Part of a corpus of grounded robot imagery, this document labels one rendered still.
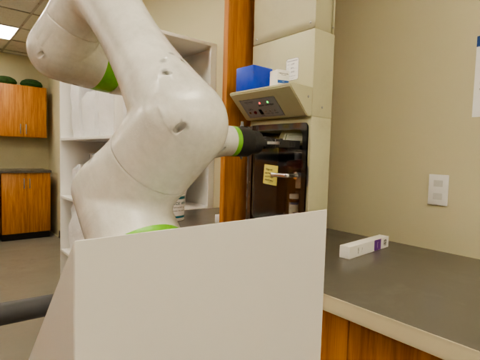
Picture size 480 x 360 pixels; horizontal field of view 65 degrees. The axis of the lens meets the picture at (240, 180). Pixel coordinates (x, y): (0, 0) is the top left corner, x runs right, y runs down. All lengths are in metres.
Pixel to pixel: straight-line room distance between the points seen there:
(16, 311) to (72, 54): 0.54
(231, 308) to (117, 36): 0.42
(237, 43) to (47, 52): 0.94
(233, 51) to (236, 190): 0.57
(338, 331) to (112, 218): 0.66
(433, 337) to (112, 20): 0.79
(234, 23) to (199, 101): 1.18
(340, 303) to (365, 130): 0.96
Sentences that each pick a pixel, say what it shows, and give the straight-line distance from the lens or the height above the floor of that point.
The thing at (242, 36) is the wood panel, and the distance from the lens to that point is 1.66.
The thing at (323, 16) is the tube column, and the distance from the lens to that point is 1.45.
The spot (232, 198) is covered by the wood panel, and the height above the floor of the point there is 1.09.
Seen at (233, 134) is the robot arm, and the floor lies 1.33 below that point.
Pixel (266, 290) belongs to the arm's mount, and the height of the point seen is 1.12.
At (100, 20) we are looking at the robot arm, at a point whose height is 1.47.
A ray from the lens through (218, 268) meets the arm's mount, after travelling 0.39.
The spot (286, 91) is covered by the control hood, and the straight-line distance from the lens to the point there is 1.30.
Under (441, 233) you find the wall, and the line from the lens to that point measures 1.59.
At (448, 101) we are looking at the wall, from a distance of 1.58.
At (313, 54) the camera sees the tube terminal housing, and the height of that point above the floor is 1.62.
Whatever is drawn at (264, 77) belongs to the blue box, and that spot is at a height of 1.56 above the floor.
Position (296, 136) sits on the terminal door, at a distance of 1.36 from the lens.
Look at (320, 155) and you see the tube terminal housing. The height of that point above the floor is 1.28.
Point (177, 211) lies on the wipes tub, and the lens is 1.84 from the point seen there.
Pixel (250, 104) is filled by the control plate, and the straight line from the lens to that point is 1.45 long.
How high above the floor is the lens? 1.27
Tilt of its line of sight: 4 degrees down
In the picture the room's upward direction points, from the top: 2 degrees clockwise
